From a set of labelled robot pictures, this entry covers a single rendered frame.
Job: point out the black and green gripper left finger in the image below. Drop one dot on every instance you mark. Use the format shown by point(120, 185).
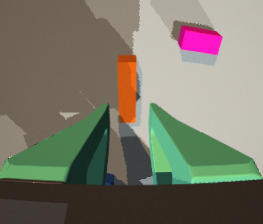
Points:
point(66, 155)

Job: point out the small blue block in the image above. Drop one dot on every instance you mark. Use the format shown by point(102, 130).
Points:
point(109, 179)

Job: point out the orange rod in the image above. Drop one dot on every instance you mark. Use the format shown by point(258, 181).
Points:
point(127, 65)

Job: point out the small magenta block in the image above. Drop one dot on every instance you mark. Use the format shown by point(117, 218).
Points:
point(199, 40)

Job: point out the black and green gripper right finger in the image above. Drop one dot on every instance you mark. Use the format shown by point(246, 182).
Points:
point(194, 157)

